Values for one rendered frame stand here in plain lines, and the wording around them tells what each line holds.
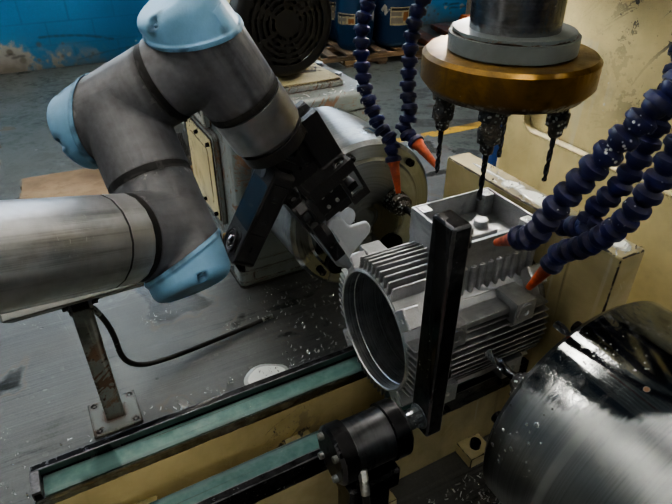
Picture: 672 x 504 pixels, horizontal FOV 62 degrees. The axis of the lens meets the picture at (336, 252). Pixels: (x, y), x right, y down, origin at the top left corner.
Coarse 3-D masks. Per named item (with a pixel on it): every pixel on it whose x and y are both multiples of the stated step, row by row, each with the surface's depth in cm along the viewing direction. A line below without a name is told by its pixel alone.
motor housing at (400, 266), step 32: (384, 256) 67; (416, 256) 67; (352, 288) 75; (384, 288) 64; (416, 288) 64; (352, 320) 77; (384, 320) 79; (480, 320) 64; (544, 320) 70; (384, 352) 76; (416, 352) 61; (480, 352) 66; (512, 352) 70; (384, 384) 71
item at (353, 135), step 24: (336, 120) 88; (360, 120) 91; (360, 144) 81; (384, 144) 83; (360, 168) 82; (384, 168) 85; (408, 168) 87; (384, 192) 87; (408, 192) 89; (288, 216) 83; (360, 216) 87; (384, 216) 90; (408, 216) 92; (288, 240) 85; (312, 240) 85; (384, 240) 92; (408, 240) 95; (312, 264) 88
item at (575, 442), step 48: (576, 336) 48; (624, 336) 47; (528, 384) 48; (576, 384) 46; (624, 384) 44; (528, 432) 47; (576, 432) 44; (624, 432) 42; (528, 480) 47; (576, 480) 43; (624, 480) 41
